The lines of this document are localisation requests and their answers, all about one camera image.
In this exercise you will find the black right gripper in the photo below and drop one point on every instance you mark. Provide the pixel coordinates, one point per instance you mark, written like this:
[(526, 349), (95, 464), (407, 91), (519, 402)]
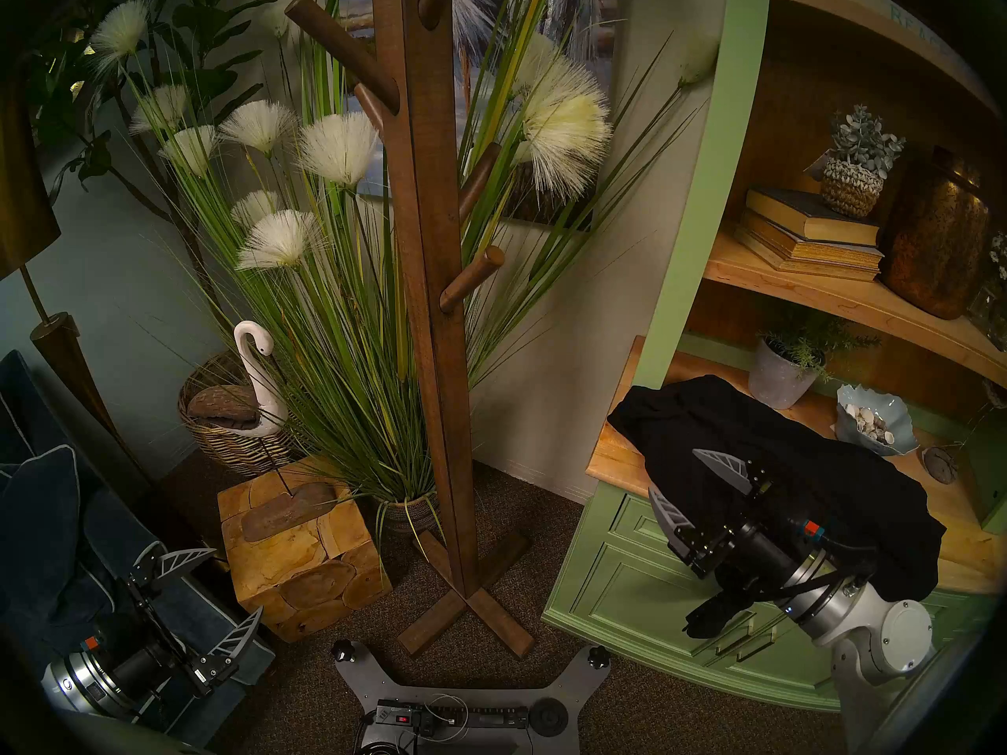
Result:
[(747, 553)]

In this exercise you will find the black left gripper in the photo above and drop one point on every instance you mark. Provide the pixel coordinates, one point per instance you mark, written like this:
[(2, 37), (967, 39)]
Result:
[(138, 671)]

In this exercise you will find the black jacket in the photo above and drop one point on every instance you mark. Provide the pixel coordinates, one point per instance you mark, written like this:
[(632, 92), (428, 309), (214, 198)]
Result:
[(826, 478)]

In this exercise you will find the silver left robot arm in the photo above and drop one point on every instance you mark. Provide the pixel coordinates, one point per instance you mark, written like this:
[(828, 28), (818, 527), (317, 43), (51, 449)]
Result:
[(79, 683)]

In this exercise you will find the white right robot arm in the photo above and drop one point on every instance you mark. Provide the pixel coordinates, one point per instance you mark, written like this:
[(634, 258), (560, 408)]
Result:
[(897, 639)]

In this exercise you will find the brown wooden coat rack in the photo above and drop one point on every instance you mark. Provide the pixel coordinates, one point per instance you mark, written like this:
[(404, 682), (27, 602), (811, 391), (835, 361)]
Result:
[(429, 250)]

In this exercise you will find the green wooden shelf cabinet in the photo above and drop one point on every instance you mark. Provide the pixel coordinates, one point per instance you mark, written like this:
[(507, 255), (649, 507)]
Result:
[(653, 580)]

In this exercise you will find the wooden block stool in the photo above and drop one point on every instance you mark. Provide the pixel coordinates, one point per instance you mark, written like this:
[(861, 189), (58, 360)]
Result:
[(315, 580)]

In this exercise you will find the dark blue armchair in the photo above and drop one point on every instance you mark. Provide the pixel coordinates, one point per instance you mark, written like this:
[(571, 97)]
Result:
[(118, 525)]

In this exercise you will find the black base corner knob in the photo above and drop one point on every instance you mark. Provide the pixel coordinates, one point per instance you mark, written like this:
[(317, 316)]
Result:
[(342, 650), (599, 656)]

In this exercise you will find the green plant in grey pot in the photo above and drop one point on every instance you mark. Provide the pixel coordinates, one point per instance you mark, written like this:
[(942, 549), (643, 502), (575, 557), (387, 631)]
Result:
[(779, 380)]

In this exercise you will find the wicker basket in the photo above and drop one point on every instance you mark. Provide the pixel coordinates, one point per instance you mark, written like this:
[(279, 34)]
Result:
[(228, 451)]

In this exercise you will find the dark blue piped cushion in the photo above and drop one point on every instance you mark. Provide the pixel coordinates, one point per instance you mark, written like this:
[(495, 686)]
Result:
[(39, 525)]

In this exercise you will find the pale blue shell bowl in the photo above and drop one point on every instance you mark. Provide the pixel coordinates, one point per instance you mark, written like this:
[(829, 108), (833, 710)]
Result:
[(901, 435)]

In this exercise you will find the woven plant pot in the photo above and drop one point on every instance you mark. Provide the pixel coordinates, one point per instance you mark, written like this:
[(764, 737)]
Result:
[(409, 513)]

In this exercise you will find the white swan figurine on rod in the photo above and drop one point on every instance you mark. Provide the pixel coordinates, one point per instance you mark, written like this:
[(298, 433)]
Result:
[(263, 384)]

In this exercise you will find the thick worn old book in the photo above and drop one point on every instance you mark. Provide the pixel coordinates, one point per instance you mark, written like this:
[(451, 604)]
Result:
[(787, 264)]

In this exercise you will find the tall grass plant white puffs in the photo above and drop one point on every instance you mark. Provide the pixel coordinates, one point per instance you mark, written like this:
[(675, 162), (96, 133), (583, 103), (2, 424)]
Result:
[(346, 384)]

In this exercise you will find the stack of old books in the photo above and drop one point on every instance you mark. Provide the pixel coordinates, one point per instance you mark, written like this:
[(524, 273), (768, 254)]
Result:
[(794, 246)]

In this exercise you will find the black round base cap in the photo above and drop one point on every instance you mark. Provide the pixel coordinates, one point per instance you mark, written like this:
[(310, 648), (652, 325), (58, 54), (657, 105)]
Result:
[(548, 717)]

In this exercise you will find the brass floor lamp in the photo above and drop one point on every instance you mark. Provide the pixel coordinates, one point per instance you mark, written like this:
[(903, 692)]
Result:
[(67, 352)]

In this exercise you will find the black power strip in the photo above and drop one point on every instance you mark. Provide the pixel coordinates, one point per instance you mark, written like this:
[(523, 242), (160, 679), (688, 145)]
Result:
[(488, 718)]

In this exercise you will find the dark cover old book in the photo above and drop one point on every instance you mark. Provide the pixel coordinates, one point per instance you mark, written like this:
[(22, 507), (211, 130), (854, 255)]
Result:
[(810, 215)]

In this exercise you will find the brown glazed vase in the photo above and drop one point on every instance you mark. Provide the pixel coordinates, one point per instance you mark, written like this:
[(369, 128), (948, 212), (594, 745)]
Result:
[(936, 242)]

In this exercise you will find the succulent in woven pot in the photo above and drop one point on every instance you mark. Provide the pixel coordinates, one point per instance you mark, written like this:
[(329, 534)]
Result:
[(853, 183)]

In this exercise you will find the clear glass ornament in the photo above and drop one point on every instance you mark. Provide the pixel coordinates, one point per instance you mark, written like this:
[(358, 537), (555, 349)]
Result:
[(993, 297)]

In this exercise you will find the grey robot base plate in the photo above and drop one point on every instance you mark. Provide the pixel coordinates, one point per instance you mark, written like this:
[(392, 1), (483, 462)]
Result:
[(366, 683)]

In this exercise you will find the bird canvas wall painting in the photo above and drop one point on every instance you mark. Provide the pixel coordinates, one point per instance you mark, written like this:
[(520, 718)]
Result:
[(582, 14)]

